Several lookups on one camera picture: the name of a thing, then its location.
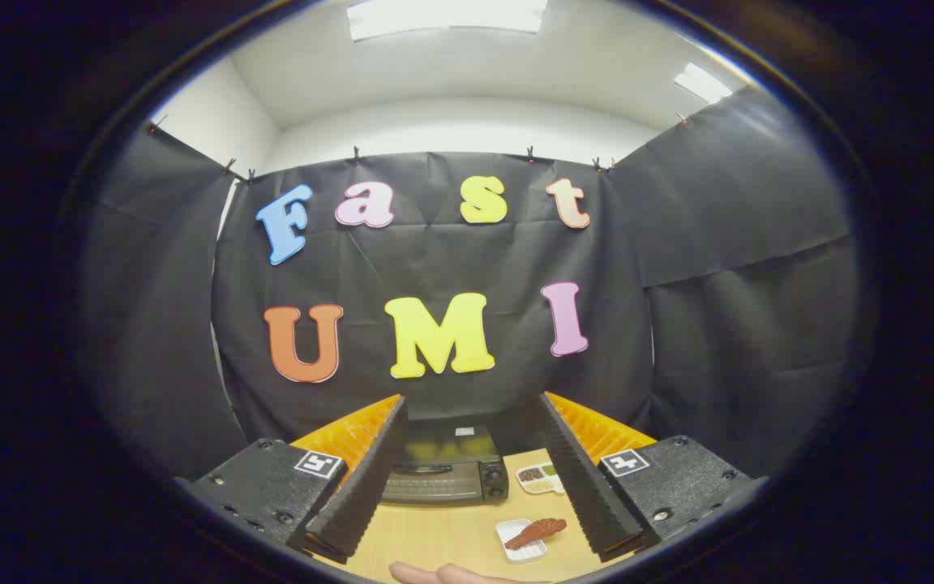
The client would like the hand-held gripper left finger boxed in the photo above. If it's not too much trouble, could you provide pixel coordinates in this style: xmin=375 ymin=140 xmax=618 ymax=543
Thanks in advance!
xmin=175 ymin=394 xmax=409 ymax=565

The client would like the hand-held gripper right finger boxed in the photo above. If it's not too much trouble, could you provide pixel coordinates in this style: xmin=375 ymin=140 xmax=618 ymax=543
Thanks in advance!
xmin=538 ymin=391 xmax=768 ymax=564

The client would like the red-brown meat piece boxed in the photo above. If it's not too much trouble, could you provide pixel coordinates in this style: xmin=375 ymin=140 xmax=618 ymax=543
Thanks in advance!
xmin=504 ymin=517 xmax=568 ymax=551

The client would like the black toaster oven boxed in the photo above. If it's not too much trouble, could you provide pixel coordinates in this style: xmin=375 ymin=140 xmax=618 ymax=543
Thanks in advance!
xmin=380 ymin=422 xmax=510 ymax=505

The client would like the white divided plate with beans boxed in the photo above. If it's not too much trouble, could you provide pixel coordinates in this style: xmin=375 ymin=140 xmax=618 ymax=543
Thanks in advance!
xmin=516 ymin=462 xmax=567 ymax=496

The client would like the small white foam tray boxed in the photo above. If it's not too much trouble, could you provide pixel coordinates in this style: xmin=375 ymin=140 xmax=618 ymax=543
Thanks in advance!
xmin=495 ymin=519 xmax=549 ymax=563

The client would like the small ceiling light panel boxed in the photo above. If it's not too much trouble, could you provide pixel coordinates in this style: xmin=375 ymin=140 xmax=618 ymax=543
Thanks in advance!
xmin=674 ymin=62 xmax=734 ymax=105

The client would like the large ceiling light panel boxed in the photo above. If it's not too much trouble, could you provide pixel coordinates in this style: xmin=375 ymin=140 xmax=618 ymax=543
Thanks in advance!
xmin=347 ymin=0 xmax=549 ymax=42

